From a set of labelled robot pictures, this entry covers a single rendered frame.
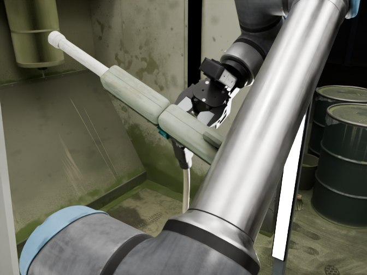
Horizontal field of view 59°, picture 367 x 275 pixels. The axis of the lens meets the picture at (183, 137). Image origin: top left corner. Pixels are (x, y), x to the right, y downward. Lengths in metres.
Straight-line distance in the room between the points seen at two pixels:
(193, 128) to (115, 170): 2.46
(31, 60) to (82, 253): 2.24
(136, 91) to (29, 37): 1.93
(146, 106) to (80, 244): 0.30
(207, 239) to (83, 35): 2.95
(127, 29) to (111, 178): 1.29
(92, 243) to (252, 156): 0.21
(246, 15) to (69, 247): 0.53
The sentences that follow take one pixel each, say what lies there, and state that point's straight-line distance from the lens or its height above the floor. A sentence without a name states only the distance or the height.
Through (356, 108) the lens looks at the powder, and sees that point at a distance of 3.09.
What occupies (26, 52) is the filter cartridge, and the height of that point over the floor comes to 1.36.
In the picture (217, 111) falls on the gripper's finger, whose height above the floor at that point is 1.49.
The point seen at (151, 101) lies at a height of 1.52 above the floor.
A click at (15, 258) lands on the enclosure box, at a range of 1.55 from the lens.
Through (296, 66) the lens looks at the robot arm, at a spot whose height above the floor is 1.61.
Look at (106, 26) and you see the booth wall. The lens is 3.10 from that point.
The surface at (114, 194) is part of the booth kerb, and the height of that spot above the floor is 0.11.
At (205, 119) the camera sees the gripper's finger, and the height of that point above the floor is 1.48.
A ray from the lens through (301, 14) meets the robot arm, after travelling 0.56.
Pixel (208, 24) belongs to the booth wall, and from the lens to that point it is 2.39.
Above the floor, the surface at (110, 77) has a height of 1.55.
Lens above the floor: 1.69
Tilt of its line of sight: 23 degrees down
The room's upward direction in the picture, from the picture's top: straight up
